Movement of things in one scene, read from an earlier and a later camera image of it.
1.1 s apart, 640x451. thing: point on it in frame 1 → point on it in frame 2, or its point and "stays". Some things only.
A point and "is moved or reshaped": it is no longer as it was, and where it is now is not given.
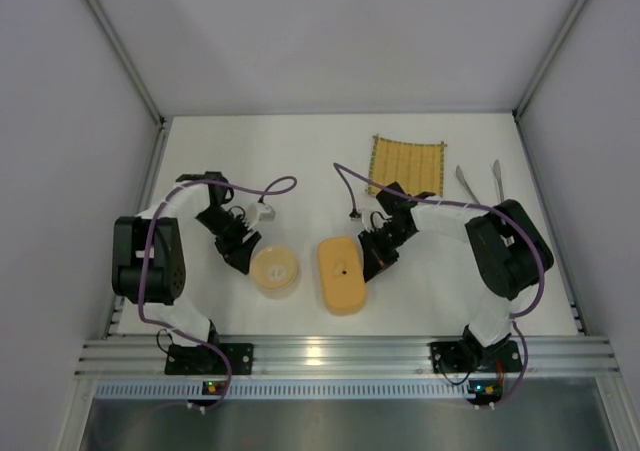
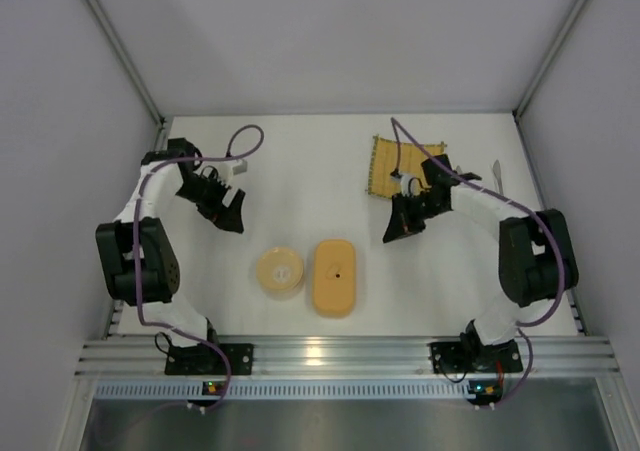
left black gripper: x=235 y=244 → x=215 y=201
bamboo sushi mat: x=417 y=167 stays
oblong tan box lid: x=343 y=272 is moved or reshaped
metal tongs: x=497 y=171 stays
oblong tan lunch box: x=348 y=310 → x=335 y=312
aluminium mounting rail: x=346 y=357 stays
